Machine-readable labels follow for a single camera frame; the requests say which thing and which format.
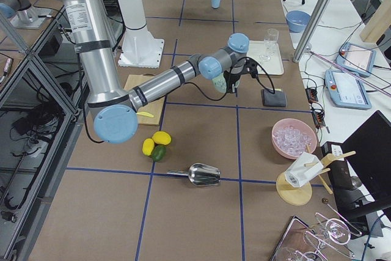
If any pink bowl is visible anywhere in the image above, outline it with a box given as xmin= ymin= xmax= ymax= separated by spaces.
xmin=271 ymin=118 xmax=318 ymax=160

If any light blue plastic cup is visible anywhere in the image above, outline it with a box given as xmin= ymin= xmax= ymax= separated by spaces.
xmin=211 ymin=0 xmax=221 ymax=9

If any steel ice scoop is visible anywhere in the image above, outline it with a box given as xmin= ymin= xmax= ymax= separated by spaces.
xmin=167 ymin=163 xmax=221 ymax=187

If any dark blue bowl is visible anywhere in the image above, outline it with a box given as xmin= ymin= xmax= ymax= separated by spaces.
xmin=285 ymin=10 xmax=311 ymax=33

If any clear ice cubes pile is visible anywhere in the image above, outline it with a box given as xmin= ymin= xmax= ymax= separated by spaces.
xmin=272 ymin=125 xmax=315 ymax=156

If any green lime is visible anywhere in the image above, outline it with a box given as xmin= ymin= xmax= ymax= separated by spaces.
xmin=151 ymin=145 xmax=166 ymax=162

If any clear wine glass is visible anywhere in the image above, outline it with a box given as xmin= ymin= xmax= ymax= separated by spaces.
xmin=260 ymin=28 xmax=279 ymax=62

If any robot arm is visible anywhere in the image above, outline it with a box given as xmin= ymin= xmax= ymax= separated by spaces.
xmin=59 ymin=0 xmax=249 ymax=144

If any white paper box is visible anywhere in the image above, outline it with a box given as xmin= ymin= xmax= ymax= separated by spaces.
xmin=284 ymin=152 xmax=323 ymax=188

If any black laptop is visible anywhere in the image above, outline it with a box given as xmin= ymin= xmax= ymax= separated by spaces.
xmin=321 ymin=111 xmax=390 ymax=220

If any blue teach pendant tablet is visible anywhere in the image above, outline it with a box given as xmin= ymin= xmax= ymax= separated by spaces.
xmin=324 ymin=70 xmax=372 ymax=110
xmin=335 ymin=42 xmax=376 ymax=78

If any green bowl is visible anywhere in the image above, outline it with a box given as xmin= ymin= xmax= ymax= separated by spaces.
xmin=212 ymin=73 xmax=227 ymax=94

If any aluminium frame post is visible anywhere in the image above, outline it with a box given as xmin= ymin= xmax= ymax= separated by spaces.
xmin=293 ymin=0 xmax=330 ymax=63

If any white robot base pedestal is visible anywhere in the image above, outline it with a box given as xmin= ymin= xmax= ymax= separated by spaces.
xmin=118 ymin=0 xmax=164 ymax=68

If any white bear tray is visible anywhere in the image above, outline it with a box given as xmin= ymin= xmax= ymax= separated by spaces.
xmin=247 ymin=40 xmax=284 ymax=75

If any yellow lemon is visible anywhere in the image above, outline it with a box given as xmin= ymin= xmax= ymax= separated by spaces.
xmin=152 ymin=131 xmax=172 ymax=145
xmin=142 ymin=138 xmax=155 ymax=156

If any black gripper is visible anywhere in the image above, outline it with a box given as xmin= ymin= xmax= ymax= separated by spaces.
xmin=223 ymin=68 xmax=242 ymax=94

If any wooden cutting board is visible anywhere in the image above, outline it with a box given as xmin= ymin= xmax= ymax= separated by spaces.
xmin=125 ymin=75 xmax=164 ymax=126

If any yellow plastic knife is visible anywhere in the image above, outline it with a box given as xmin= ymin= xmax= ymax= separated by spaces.
xmin=136 ymin=111 xmax=154 ymax=118

